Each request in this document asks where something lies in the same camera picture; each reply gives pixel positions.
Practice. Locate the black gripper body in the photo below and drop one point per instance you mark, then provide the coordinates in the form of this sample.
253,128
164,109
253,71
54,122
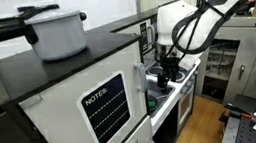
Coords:
169,65

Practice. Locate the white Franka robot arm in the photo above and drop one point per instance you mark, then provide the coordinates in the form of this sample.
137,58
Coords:
167,18

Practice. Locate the grey toy stove top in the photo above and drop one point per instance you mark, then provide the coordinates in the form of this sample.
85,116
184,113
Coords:
154,70

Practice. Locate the grey toy sink basin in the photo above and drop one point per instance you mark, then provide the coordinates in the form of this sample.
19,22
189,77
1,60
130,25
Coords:
163,94

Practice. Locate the green block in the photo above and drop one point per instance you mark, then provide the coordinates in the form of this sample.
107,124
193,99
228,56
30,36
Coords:
153,104

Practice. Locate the white pot with black lid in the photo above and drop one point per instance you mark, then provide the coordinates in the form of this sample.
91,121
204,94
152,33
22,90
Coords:
58,34

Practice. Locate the small steel saucepan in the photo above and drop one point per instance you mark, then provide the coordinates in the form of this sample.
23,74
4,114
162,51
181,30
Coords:
149,97

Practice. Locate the white toy oven door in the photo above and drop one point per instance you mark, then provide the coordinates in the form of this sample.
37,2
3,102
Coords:
185,107

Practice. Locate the toy microwave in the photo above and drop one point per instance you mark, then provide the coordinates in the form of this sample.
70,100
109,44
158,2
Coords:
131,34

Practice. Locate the black notes chalkboard panel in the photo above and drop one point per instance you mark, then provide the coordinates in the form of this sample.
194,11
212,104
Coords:
106,110

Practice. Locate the black clamp orange grip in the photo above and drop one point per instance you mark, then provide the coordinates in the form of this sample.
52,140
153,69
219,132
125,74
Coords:
238,113

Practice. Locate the grey metal cabinet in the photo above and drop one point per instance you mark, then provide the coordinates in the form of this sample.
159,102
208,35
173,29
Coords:
249,51

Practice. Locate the white toy kitchen playset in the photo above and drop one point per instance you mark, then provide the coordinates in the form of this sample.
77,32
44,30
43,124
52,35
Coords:
59,111

